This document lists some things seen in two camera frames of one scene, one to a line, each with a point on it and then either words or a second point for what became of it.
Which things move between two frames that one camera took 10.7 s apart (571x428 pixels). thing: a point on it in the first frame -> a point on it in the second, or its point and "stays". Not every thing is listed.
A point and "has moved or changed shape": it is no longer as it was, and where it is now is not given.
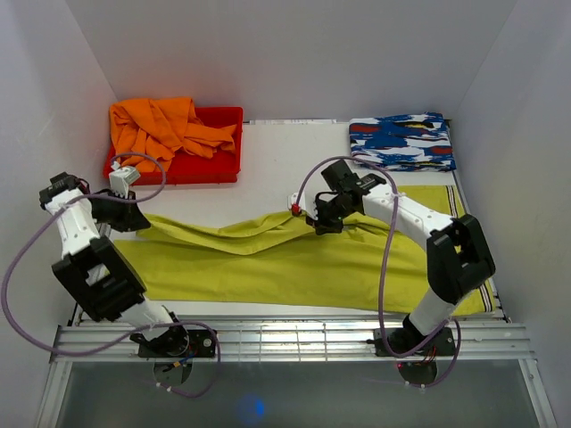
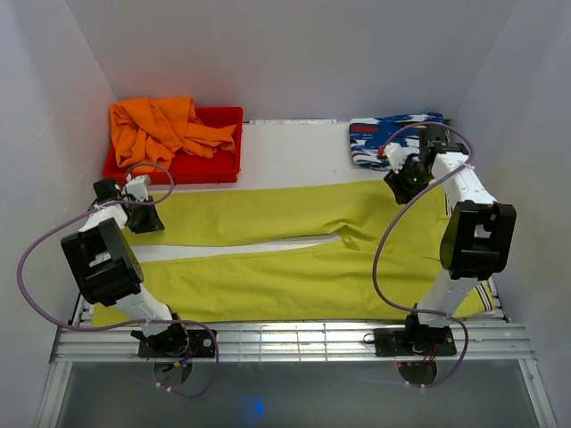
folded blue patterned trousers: x=404 y=143 stays
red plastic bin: x=192 y=168 stays
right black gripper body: x=330 y=215 -> x=409 y=181
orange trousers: x=161 y=127 stays
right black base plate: x=402 y=339 stays
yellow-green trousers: x=376 y=259 has moved or changed shape
